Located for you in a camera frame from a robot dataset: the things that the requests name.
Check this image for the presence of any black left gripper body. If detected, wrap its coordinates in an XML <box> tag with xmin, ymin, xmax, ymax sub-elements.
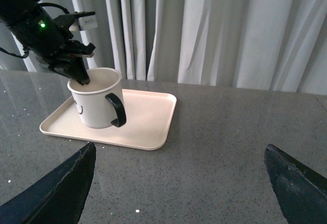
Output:
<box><xmin>7</xmin><ymin>3</ymin><xmax>95</xmax><ymax>77</ymax></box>

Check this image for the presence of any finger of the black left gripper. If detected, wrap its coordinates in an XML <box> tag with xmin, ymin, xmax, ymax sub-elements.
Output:
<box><xmin>66</xmin><ymin>57</ymin><xmax>90</xmax><ymax>85</ymax></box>

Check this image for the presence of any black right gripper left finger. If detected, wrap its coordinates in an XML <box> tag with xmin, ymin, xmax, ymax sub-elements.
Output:
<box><xmin>1</xmin><ymin>143</ymin><xmax>96</xmax><ymax>223</ymax></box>

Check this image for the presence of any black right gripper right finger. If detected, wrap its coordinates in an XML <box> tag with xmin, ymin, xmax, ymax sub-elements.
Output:
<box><xmin>264</xmin><ymin>144</ymin><xmax>326</xmax><ymax>223</ymax></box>

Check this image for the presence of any white smiley mug black handle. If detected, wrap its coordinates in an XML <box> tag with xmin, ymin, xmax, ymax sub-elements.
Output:
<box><xmin>67</xmin><ymin>68</ymin><xmax>127</xmax><ymax>129</ymax></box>

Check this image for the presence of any cream rectangular tray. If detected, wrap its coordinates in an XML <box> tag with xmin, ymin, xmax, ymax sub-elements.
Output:
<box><xmin>39</xmin><ymin>89</ymin><xmax>177</xmax><ymax>150</ymax></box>

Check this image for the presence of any grey pleated curtain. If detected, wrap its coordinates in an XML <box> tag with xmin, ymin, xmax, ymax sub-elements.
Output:
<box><xmin>0</xmin><ymin>0</ymin><xmax>327</xmax><ymax>96</ymax></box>

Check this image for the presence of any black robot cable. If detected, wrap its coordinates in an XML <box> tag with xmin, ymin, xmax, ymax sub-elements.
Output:
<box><xmin>38</xmin><ymin>3</ymin><xmax>71</xmax><ymax>15</ymax></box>

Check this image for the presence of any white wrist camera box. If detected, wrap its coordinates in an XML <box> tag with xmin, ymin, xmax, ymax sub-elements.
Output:
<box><xmin>69</xmin><ymin>11</ymin><xmax>98</xmax><ymax>31</ymax></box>

